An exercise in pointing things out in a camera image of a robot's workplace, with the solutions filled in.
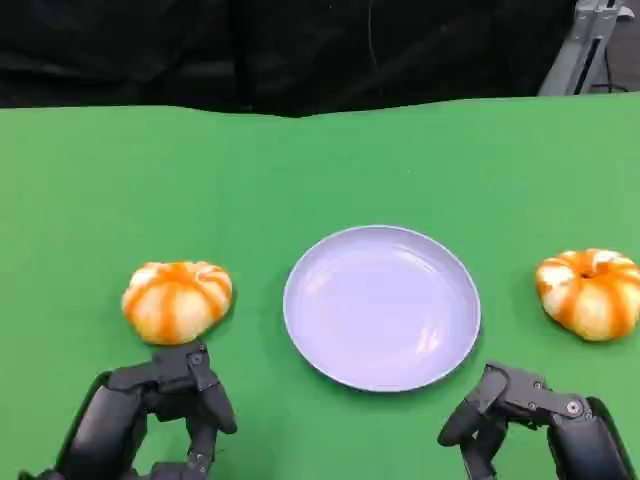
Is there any lilac plate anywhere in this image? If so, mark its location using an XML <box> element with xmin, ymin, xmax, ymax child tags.
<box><xmin>282</xmin><ymin>224</ymin><xmax>483</xmax><ymax>394</ymax></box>

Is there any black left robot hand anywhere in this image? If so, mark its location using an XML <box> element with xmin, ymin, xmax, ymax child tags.
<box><xmin>18</xmin><ymin>341</ymin><xmax>238</xmax><ymax>480</ymax></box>

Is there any orange white toy bread roll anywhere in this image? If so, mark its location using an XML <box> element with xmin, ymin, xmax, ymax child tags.
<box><xmin>535</xmin><ymin>248</ymin><xmax>640</xmax><ymax>344</ymax></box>
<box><xmin>121</xmin><ymin>260</ymin><xmax>234</xmax><ymax>346</ymax></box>

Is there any grey metal frame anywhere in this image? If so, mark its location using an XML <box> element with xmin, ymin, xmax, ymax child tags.
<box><xmin>537</xmin><ymin>0</ymin><xmax>640</xmax><ymax>96</ymax></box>

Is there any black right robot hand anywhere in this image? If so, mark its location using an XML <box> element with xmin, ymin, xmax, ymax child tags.
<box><xmin>437</xmin><ymin>360</ymin><xmax>637</xmax><ymax>480</ymax></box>

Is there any black backdrop curtain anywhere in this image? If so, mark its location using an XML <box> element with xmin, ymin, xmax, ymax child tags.
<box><xmin>0</xmin><ymin>0</ymin><xmax>584</xmax><ymax>119</ymax></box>

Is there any green table cloth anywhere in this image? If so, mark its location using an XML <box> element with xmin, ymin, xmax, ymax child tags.
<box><xmin>0</xmin><ymin>90</ymin><xmax>640</xmax><ymax>480</ymax></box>

